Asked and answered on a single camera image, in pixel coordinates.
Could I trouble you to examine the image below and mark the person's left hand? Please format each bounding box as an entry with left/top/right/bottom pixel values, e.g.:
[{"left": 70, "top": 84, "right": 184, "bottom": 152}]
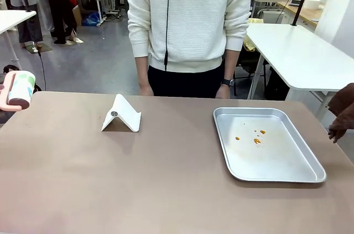
[{"left": 215, "top": 84, "right": 231, "bottom": 100}]

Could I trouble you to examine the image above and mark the person's right hand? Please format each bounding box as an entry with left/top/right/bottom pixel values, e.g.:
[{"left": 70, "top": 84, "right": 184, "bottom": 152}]
[{"left": 138, "top": 83, "right": 154, "bottom": 97}]

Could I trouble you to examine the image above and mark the brown cloth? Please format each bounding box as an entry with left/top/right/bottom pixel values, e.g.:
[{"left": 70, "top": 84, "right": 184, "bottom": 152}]
[{"left": 327, "top": 82, "right": 354, "bottom": 144}]

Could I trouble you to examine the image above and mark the pink-handled lint roller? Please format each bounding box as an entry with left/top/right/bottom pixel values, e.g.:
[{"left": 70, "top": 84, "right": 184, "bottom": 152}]
[{"left": 0, "top": 70, "right": 37, "bottom": 112}]

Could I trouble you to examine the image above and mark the person's left forearm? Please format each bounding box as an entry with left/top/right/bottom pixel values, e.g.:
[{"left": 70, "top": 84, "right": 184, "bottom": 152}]
[{"left": 222, "top": 49, "right": 240, "bottom": 81}]

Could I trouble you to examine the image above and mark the person's right forearm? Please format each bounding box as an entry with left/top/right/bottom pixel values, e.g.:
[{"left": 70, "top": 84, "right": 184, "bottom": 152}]
[{"left": 134, "top": 55, "right": 150, "bottom": 86}]

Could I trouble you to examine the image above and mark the white folding stand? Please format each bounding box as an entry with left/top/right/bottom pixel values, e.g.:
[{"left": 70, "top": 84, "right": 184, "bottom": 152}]
[{"left": 101, "top": 93, "right": 142, "bottom": 133}]

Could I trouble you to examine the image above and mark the yellow cloth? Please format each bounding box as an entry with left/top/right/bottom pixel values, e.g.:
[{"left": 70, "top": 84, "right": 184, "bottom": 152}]
[{"left": 242, "top": 17, "right": 267, "bottom": 53}]

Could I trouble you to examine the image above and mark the person in white sweater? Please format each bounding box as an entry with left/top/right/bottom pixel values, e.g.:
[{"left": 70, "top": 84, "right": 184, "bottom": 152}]
[{"left": 126, "top": 0, "right": 255, "bottom": 99}]

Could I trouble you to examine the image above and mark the large white table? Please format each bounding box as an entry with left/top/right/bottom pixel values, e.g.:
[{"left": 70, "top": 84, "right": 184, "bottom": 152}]
[{"left": 245, "top": 23, "right": 354, "bottom": 124}]

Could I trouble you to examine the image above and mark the silver metal tray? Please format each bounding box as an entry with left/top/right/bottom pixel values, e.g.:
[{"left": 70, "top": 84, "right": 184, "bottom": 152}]
[{"left": 212, "top": 107, "right": 327, "bottom": 183}]

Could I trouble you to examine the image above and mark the blue plastic bag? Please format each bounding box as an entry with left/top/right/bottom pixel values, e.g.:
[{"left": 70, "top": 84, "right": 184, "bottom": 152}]
[{"left": 82, "top": 11, "right": 101, "bottom": 27}]

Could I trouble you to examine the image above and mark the brown cardboard box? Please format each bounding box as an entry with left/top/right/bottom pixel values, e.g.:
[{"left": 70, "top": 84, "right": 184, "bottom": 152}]
[{"left": 72, "top": 4, "right": 84, "bottom": 27}]

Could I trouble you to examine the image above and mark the wood-top workbench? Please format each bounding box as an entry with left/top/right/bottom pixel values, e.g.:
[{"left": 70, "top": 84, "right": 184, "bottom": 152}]
[{"left": 276, "top": 0, "right": 324, "bottom": 33}]

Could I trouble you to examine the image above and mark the bystander in black trousers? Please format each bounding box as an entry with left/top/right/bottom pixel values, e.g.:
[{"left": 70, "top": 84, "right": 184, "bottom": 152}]
[{"left": 40, "top": 0, "right": 87, "bottom": 45}]

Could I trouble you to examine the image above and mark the bystander in grey trousers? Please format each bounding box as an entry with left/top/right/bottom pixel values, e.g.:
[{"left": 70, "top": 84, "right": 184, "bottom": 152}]
[{"left": 3, "top": 0, "right": 44, "bottom": 50}]

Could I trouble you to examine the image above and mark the small white table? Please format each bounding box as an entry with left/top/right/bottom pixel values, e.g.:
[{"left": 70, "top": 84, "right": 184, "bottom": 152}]
[{"left": 0, "top": 9, "right": 37, "bottom": 69}]

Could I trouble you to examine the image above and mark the black hanging cable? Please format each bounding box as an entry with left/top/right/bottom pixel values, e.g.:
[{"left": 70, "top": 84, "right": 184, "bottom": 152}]
[{"left": 164, "top": 0, "right": 173, "bottom": 72}]

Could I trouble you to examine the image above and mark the thin black floor cable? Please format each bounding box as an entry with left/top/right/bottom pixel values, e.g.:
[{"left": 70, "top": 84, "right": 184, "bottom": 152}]
[{"left": 35, "top": 48, "right": 48, "bottom": 91}]

